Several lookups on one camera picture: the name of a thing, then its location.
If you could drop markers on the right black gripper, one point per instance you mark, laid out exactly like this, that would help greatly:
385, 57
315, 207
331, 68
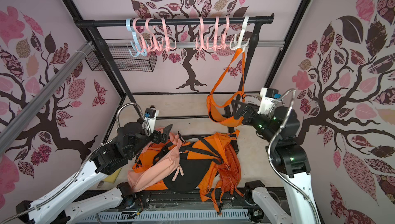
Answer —
244, 112

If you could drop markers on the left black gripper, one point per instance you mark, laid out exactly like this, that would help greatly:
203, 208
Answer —
157, 139

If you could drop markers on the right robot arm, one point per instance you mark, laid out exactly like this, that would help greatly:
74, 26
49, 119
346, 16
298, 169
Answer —
258, 193

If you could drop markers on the black and orange bag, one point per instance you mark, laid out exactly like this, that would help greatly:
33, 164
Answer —
195, 159

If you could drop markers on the white multi-hook hanger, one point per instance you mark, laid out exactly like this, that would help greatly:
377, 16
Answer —
237, 42

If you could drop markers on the light blue multi-hook hanger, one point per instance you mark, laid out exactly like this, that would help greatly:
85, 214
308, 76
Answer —
128, 24

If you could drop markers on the left flexible metal conduit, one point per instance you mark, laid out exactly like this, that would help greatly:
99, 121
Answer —
61, 190

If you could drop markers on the dark orange backpack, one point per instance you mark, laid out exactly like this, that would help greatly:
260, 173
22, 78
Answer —
224, 174

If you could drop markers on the yellow sponge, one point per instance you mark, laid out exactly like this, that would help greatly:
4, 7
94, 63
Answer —
113, 177

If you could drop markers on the black clothes rack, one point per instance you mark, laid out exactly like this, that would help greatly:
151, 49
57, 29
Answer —
103, 48

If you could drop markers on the aluminium profile bar left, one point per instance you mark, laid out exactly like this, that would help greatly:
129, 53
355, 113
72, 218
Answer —
16, 126

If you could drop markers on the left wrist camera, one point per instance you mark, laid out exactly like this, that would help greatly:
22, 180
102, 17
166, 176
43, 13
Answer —
150, 117

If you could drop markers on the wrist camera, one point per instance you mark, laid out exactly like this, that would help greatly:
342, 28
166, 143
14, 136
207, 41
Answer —
150, 117
269, 99

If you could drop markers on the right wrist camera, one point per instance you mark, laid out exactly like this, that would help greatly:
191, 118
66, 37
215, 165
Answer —
269, 99

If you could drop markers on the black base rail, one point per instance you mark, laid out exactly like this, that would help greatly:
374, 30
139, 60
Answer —
167, 198

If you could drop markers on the black wire basket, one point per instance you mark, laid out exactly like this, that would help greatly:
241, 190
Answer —
123, 60

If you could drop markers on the white slotted cable duct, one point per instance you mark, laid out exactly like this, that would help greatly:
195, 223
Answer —
181, 215

